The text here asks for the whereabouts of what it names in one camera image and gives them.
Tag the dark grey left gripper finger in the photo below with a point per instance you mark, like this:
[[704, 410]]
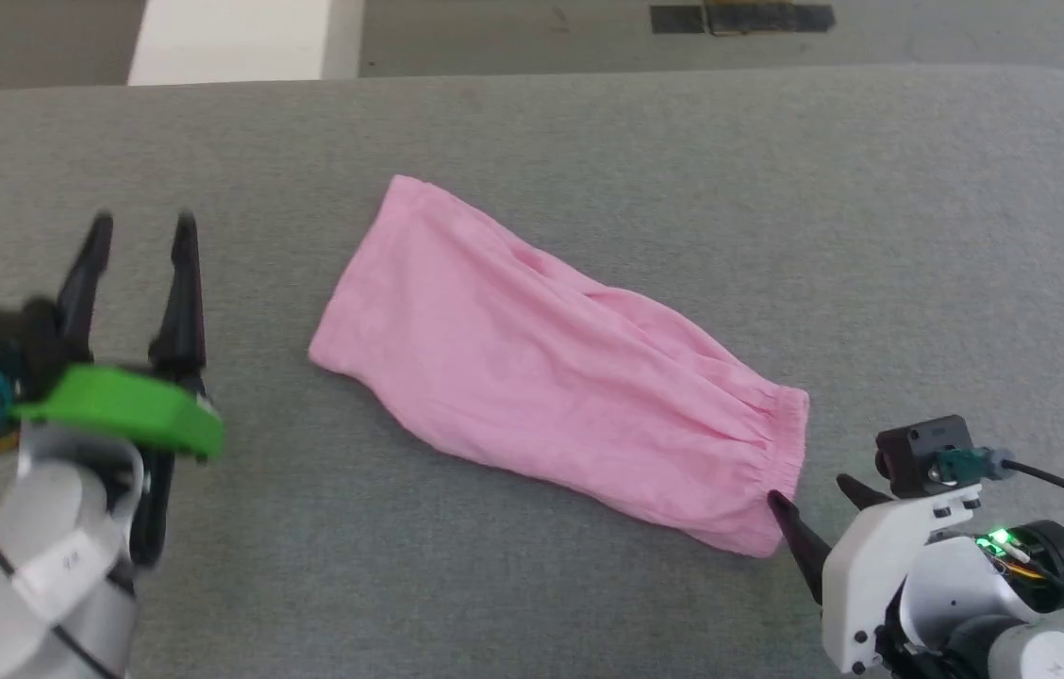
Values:
[[84, 302], [183, 321]]

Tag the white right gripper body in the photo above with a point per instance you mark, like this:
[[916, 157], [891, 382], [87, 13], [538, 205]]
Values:
[[862, 585]]

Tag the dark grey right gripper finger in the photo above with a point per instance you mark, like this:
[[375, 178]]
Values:
[[806, 547], [864, 495]]

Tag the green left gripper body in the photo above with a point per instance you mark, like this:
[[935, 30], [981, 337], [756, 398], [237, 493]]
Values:
[[117, 405]]

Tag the pink cloth garment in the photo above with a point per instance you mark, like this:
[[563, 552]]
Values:
[[541, 358]]

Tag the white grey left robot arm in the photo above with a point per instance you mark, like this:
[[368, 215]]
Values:
[[23, 566]]

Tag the white box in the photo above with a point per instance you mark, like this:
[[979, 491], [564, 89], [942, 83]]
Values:
[[230, 38]]

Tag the grey fabric sofa seat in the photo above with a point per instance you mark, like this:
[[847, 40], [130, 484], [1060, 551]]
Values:
[[683, 189]]

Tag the large black floor mat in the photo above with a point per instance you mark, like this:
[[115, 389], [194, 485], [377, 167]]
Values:
[[768, 17]]

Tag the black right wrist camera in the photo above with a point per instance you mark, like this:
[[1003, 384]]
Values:
[[923, 453]]

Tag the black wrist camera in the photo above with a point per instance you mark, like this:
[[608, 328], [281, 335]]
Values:
[[923, 453], [4, 339]]

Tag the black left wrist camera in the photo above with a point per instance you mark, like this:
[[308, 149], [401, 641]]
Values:
[[4, 339]]

